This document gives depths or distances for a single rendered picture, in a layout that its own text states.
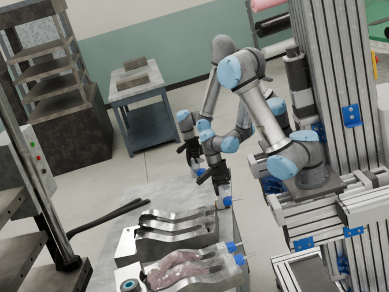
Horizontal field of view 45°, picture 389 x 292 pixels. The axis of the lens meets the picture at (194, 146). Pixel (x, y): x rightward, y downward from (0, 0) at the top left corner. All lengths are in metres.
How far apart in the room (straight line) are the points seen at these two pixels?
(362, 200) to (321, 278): 0.91
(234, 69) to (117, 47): 6.73
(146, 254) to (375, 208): 1.04
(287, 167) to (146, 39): 6.79
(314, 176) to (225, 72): 0.57
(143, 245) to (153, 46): 6.49
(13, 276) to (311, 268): 1.67
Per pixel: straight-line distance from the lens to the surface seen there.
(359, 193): 2.10
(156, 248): 2.24
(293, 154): 1.87
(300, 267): 2.96
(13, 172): 2.46
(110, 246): 2.53
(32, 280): 2.60
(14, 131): 2.24
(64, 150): 6.14
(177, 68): 8.57
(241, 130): 2.14
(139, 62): 7.08
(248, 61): 1.85
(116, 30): 8.43
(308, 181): 2.01
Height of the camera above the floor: 2.03
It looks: 21 degrees down
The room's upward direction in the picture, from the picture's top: 16 degrees counter-clockwise
